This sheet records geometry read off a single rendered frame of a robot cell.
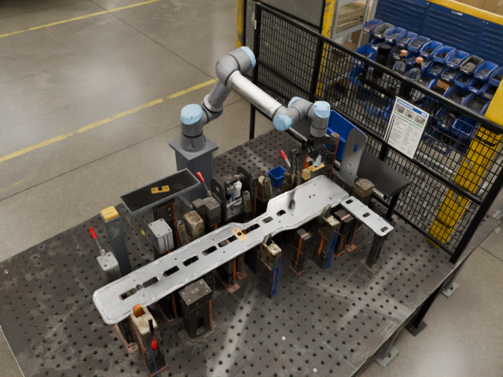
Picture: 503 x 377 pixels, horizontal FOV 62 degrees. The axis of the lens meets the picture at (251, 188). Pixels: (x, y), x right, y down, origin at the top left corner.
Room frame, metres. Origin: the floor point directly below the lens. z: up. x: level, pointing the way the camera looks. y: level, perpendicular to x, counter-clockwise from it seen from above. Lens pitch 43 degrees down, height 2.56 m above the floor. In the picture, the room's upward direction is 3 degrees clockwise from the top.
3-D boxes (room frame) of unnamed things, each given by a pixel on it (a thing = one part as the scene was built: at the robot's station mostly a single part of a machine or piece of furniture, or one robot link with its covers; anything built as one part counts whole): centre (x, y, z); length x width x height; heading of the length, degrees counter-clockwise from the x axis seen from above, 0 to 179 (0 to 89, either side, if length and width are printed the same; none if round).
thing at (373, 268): (1.45, -0.67, 0.84); 0.11 x 0.06 x 0.29; 39
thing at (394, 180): (2.08, -0.53, 1.02); 0.90 x 0.22 x 0.03; 39
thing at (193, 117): (1.94, 0.34, 1.27); 0.13 x 0.12 x 0.14; 143
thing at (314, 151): (1.62, -0.29, 1.37); 0.09 x 0.08 x 0.12; 129
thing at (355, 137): (1.80, -0.53, 1.17); 0.12 x 0.01 x 0.34; 39
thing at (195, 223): (1.38, 0.27, 0.89); 0.13 x 0.11 x 0.38; 39
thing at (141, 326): (0.84, 0.39, 0.88); 0.15 x 0.11 x 0.36; 39
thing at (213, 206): (1.49, 0.20, 0.89); 0.13 x 0.11 x 0.38; 39
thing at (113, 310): (1.34, 0.06, 1.00); 1.38 x 0.22 x 0.02; 129
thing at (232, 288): (1.30, 0.11, 0.84); 0.17 x 0.06 x 0.29; 39
